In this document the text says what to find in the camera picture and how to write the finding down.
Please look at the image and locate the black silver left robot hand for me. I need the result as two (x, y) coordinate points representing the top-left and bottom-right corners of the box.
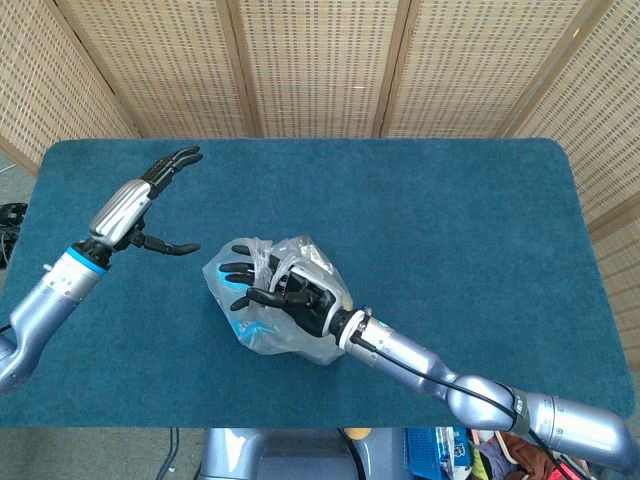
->
(74, 145), (204, 262)

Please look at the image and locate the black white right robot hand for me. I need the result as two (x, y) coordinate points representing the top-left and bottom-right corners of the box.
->
(218, 243), (362, 341)

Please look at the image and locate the clear plastic shopping bag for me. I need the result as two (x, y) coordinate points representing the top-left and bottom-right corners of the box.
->
(201, 235), (354, 365)

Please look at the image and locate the blue printed carton box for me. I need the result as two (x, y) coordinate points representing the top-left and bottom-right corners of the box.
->
(219, 264), (274, 346)

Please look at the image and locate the blue carpet table cover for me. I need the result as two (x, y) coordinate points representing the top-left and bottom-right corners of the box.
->
(0, 138), (636, 430)

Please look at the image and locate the blue grey robot torso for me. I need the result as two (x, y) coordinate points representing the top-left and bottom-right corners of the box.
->
(197, 427), (416, 480)

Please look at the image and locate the blue plastic basket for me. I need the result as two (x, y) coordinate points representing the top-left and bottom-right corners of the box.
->
(405, 426), (442, 472)

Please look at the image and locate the white blue printed package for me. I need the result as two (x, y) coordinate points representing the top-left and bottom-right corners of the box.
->
(434, 426), (474, 474)

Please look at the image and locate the woven bamboo folding screen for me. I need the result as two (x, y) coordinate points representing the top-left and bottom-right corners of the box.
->
(0, 0), (640, 372)

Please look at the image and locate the brown cloth bundle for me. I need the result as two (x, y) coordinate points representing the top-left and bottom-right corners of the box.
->
(494, 432), (554, 480)

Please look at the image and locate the red flat item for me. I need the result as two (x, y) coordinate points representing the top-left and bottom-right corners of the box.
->
(552, 452), (596, 480)

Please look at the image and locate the black cable bundle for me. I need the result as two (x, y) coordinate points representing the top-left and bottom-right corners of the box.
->
(0, 202), (29, 269)

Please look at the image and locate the black cable on floor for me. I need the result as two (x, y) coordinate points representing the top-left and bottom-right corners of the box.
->
(157, 427), (181, 480)

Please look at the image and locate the black strap on right arm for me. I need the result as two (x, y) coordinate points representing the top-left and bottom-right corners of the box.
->
(508, 392), (532, 437)

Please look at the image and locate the black cable along right arm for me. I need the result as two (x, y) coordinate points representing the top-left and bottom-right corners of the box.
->
(352, 332), (576, 480)

